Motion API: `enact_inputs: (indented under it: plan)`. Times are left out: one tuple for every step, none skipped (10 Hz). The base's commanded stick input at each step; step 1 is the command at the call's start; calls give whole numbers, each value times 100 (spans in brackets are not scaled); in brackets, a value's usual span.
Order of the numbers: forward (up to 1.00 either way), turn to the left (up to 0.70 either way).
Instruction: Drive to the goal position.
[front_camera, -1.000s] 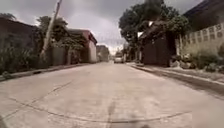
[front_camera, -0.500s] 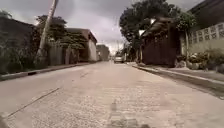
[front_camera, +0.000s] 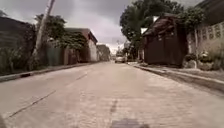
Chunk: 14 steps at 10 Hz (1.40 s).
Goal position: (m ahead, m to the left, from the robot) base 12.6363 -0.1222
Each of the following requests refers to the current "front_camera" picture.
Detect pale vehicle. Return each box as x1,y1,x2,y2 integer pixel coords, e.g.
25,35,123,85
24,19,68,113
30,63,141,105
114,55,127,64

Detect distant grey building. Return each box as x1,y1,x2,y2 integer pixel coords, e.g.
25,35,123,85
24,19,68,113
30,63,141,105
96,43,112,62

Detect grey concrete road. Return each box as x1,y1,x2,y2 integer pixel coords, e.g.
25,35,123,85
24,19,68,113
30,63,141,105
0,61,224,128

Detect building with red roof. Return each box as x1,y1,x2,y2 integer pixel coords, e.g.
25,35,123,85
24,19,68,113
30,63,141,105
63,27,100,64

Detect dark wooden gate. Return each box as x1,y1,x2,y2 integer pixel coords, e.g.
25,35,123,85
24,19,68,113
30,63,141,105
141,13,188,67

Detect large dark tree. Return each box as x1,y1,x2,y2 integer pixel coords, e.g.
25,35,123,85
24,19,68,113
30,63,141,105
119,0,185,61

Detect leafy tree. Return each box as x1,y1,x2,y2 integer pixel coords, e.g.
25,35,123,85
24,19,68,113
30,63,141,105
34,13,88,51

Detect concrete kerb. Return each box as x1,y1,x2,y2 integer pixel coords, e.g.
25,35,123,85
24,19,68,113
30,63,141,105
0,62,98,83

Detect raised concrete pavement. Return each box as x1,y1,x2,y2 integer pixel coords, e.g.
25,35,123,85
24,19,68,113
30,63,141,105
128,61,224,93

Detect leaning pale pole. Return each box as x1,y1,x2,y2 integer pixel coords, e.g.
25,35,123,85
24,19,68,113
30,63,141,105
31,0,56,58

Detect potted plants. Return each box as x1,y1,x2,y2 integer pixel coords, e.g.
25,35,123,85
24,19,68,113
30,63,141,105
181,49,224,72

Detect dark fence with greenery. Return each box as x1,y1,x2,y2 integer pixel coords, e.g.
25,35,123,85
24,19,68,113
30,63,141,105
0,15,64,76

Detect pale wall with vent blocks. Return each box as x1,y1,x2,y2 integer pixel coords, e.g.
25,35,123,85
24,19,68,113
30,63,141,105
186,0,224,64

